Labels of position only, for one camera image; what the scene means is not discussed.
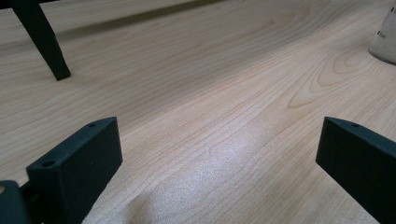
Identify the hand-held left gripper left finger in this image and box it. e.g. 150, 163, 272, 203
25, 116, 123, 224

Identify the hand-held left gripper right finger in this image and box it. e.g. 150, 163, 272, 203
315, 116, 396, 224

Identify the beige measuring cup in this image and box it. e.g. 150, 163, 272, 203
368, 5, 396, 66

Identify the black stand leg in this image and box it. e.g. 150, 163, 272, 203
0, 0, 72, 81

